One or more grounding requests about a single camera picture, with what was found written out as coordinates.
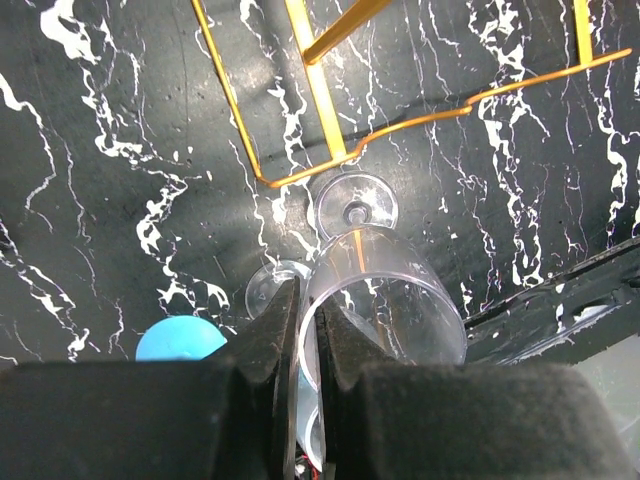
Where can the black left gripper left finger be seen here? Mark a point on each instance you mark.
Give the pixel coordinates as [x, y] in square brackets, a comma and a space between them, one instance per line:
[230, 415]

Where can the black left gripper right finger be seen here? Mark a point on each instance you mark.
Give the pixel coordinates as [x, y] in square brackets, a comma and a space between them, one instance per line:
[387, 420]

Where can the clear wine glass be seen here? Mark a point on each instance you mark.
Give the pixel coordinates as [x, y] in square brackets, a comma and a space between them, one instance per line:
[260, 290]
[378, 279]

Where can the blue plastic wine glass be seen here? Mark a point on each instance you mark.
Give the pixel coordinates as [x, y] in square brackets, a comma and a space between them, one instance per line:
[182, 337]

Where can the gold wire wine glass rack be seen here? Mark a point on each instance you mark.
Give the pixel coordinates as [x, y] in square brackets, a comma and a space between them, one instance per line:
[313, 49]

